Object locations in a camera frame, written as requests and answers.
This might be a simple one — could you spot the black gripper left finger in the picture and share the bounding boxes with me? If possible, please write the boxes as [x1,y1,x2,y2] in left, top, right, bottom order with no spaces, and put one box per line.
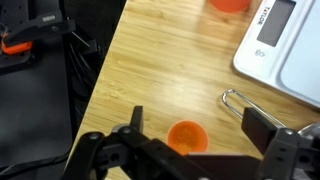
[61,105,214,180]

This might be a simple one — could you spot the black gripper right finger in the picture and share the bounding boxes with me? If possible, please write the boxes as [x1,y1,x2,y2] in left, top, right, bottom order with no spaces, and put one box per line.
[240,107,320,180]

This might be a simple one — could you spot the small orange cup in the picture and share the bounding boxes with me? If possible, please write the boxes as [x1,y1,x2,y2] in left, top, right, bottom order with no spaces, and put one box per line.
[166,120,209,156]

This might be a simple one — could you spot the metal strainer dish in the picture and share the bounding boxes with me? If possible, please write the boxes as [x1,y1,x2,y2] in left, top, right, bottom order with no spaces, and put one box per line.
[221,88,320,139]

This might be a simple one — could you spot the white kitchen scale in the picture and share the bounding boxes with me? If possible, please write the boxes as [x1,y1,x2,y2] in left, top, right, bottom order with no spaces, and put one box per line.
[232,0,320,108]

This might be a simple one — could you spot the black orange bar clamp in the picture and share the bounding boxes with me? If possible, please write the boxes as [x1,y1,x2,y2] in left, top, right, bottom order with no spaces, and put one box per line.
[1,11,77,56]

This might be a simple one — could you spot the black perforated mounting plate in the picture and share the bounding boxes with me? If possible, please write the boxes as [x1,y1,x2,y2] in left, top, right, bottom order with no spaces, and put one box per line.
[0,0,36,69]

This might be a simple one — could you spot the black floor cable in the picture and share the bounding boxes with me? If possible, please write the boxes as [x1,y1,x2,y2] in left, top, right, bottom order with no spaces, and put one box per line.
[0,152,73,177]

